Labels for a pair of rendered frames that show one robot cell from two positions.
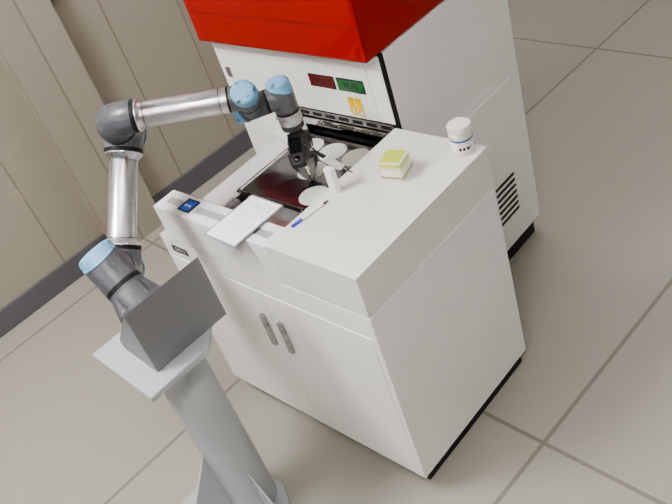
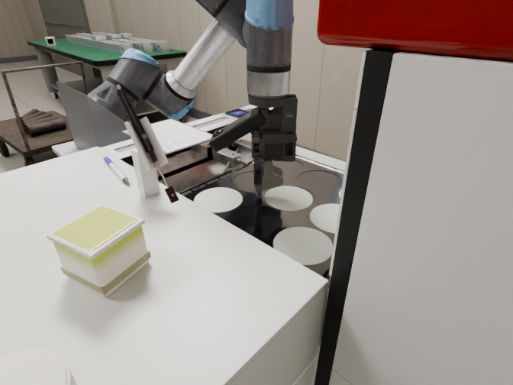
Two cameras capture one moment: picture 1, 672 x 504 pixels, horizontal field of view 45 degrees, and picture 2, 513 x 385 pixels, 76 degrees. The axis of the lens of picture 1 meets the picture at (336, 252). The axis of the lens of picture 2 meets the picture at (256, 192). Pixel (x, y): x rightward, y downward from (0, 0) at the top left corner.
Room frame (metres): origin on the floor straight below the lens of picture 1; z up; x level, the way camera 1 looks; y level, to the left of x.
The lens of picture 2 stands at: (2.12, -0.58, 1.25)
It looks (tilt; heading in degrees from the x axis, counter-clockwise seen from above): 30 degrees down; 80
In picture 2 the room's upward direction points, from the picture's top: straight up
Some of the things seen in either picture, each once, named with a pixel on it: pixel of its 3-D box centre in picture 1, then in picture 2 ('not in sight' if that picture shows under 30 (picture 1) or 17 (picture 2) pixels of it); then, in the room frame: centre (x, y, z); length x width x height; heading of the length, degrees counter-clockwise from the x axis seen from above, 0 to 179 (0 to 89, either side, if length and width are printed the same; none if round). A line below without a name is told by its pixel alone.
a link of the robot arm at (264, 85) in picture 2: (289, 117); (268, 82); (2.25, -0.01, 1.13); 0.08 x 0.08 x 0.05
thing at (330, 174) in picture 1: (333, 169); (149, 161); (2.04, -0.08, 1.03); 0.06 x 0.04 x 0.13; 127
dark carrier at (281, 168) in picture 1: (311, 170); (291, 198); (2.30, -0.02, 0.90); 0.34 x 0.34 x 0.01; 37
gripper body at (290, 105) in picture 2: (297, 138); (271, 127); (2.26, -0.01, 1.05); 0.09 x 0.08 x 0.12; 170
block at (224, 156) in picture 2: not in sight; (227, 156); (2.19, 0.23, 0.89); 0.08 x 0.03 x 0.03; 127
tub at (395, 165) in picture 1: (395, 165); (103, 249); (2.00, -0.25, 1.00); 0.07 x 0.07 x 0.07; 52
